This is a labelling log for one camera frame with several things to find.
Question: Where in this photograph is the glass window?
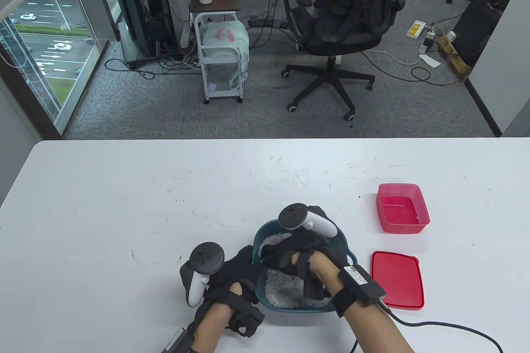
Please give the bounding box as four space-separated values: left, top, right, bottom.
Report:
0 0 108 134

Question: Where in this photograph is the red container lid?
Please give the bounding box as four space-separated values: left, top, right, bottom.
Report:
371 250 425 310

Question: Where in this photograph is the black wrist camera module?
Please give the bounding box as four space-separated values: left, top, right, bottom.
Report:
331 264 386 318
161 327 194 353

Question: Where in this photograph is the black wrist module cable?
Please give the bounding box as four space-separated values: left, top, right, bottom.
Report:
375 299 504 353

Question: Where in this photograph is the person's left hand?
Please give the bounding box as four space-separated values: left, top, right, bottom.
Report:
199 245 265 338

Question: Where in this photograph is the white cart with brown top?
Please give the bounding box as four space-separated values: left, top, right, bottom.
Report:
189 0 249 104

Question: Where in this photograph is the white desk leg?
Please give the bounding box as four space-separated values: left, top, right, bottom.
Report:
168 0 191 49

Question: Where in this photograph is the person's right forearm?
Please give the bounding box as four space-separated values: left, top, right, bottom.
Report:
311 252 414 353

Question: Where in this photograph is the red plastic container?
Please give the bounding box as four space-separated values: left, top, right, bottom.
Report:
376 183 430 234

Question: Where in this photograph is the white plastic bag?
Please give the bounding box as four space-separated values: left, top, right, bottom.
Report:
202 22 250 89

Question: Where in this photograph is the white floor cable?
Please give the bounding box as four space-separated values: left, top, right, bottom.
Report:
364 49 423 66

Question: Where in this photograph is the person's left forearm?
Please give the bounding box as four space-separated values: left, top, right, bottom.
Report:
190 303 236 353

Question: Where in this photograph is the black computer tower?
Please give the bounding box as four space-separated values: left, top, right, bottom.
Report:
114 0 176 68

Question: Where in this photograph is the black mesh office chair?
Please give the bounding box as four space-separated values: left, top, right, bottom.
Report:
280 0 407 122

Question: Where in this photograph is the black floor cable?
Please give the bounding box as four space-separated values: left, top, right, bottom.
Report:
360 51 462 86
104 57 203 80

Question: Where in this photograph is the black white hand controller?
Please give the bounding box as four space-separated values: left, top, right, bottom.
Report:
278 203 338 238
180 242 225 308

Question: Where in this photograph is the white rice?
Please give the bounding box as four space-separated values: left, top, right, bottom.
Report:
259 234 332 310

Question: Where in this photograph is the person's right hand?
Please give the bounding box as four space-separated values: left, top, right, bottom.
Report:
260 229 352 300

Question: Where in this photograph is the brown cardboard piece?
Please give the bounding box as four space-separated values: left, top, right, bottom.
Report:
438 35 472 78

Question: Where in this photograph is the teal plastic basin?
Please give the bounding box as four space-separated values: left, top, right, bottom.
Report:
253 220 359 314

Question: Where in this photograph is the black leaning panel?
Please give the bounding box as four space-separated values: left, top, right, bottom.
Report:
453 0 518 76

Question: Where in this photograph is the white power strip with plugs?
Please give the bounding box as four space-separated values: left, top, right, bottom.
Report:
419 30 438 55

